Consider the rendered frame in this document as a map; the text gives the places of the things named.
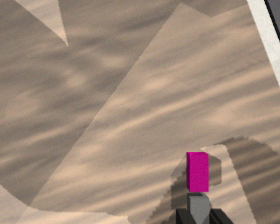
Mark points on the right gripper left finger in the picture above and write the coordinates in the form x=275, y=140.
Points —
x=184, y=217

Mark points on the grey rod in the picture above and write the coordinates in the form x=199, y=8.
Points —
x=198, y=205

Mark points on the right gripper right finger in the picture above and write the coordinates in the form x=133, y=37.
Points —
x=217, y=216

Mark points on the magenta rectangular block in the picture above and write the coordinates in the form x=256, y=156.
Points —
x=197, y=172

